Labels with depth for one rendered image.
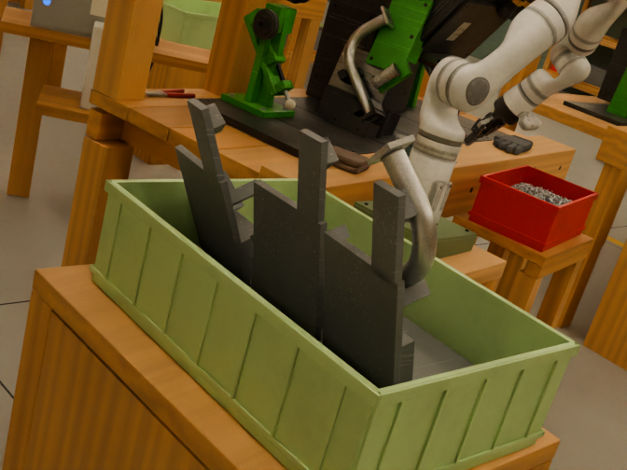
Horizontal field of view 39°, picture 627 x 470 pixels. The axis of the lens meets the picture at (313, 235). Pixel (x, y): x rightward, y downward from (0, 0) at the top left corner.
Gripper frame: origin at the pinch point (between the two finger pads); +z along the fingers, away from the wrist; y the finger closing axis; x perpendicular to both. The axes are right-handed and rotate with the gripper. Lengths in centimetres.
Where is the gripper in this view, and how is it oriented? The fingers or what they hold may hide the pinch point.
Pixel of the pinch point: (470, 138)
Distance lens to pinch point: 228.9
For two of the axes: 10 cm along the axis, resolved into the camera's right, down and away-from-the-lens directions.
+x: 4.8, 8.5, -2.2
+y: -6.0, 1.4, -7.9
